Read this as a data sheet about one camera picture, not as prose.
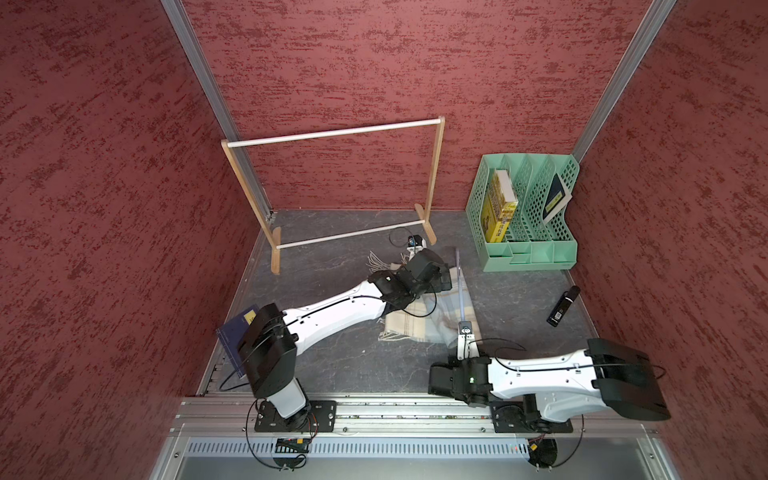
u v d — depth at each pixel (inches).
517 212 35.1
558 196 41.7
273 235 44.1
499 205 36.1
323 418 29.1
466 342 26.8
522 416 26.0
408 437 28.6
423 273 23.2
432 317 35.1
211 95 33.5
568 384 17.8
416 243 27.9
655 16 28.0
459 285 34.2
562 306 36.2
